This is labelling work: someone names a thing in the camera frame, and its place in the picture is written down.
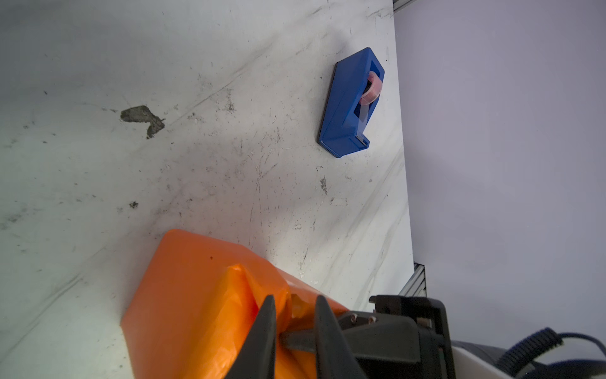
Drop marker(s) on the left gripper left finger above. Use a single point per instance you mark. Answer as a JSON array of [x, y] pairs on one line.
[[257, 357]]

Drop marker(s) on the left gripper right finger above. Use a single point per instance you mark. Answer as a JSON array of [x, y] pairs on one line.
[[334, 358]]

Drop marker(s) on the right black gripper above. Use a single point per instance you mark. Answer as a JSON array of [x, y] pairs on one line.
[[404, 337]]

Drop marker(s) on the yellow orange wrapping paper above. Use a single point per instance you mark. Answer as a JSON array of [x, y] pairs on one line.
[[197, 301]]

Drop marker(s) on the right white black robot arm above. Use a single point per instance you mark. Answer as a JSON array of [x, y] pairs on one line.
[[478, 362]]

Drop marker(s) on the blue tape dispenser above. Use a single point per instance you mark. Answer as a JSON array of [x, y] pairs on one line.
[[354, 93]]

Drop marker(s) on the aluminium frame rail front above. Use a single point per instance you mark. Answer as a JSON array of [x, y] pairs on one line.
[[416, 286]]

